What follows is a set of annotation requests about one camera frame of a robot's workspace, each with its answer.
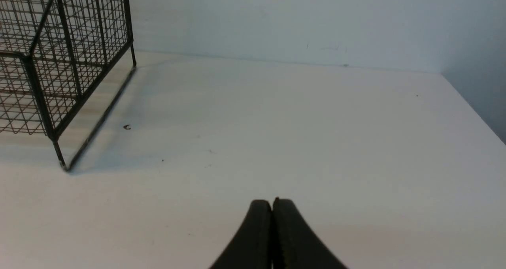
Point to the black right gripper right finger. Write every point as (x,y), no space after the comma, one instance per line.
(294,243)

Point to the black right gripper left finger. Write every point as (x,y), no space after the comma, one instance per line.
(250,246)

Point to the black wire mesh shelf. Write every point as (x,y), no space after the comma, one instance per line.
(54,55)

